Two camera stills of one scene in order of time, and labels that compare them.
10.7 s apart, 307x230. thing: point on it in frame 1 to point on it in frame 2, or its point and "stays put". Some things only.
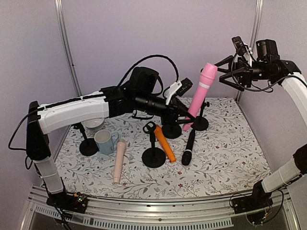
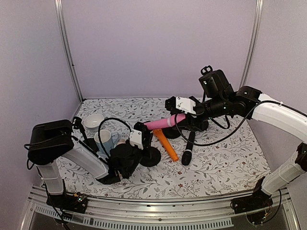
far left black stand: x=88 y=146 stays put
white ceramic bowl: x=93 y=124 stays put
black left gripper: x=173 y=110 to x=146 y=135
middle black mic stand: x=171 y=131 stays put
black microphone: x=187 y=155 stays put
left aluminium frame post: x=60 y=15 stays put
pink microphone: x=208 y=74 to x=164 y=122
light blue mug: x=106 y=141 stays put
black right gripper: x=240 y=72 to x=171 y=104
